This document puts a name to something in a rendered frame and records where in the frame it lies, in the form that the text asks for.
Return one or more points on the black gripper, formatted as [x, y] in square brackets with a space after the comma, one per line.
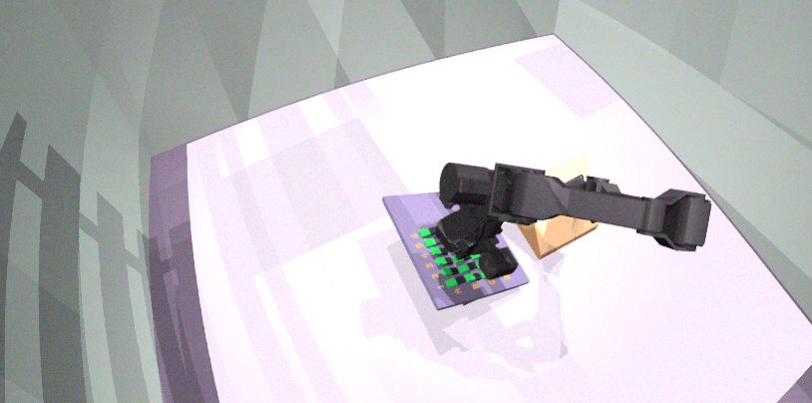
[494, 262]

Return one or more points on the lavender switch panel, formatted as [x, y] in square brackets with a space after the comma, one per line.
[448, 281]

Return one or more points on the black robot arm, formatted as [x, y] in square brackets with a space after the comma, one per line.
[676, 219]

